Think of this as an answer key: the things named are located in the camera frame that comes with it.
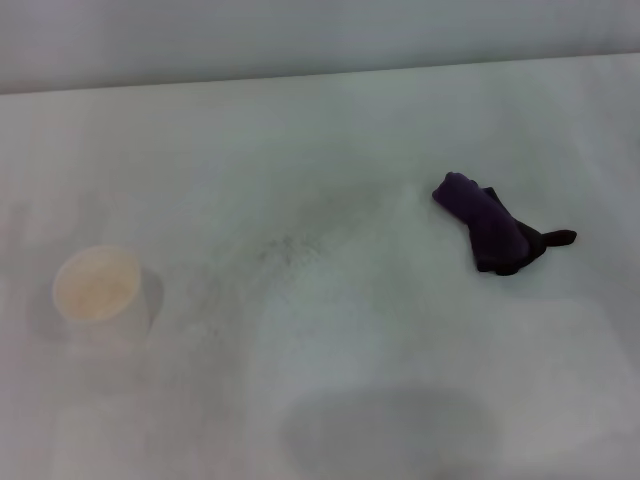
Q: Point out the purple and black rag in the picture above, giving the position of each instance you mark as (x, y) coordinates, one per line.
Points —
(487, 225)

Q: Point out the white paper cup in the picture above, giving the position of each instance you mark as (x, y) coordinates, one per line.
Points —
(97, 285)

